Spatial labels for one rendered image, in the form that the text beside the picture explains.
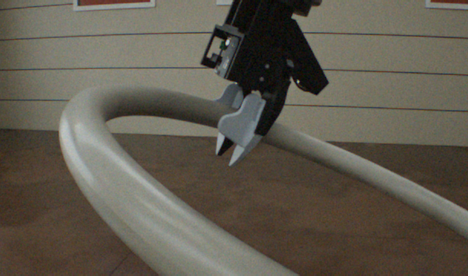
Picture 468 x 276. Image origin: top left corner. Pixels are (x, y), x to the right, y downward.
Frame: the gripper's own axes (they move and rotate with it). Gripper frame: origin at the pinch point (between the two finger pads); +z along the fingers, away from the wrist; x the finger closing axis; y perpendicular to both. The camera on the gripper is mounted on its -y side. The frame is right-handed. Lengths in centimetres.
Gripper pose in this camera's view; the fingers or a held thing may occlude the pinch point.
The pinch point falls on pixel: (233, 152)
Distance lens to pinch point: 58.5
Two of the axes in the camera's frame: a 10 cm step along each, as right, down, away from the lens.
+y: -7.9, -2.1, -5.7
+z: -3.8, 9.1, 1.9
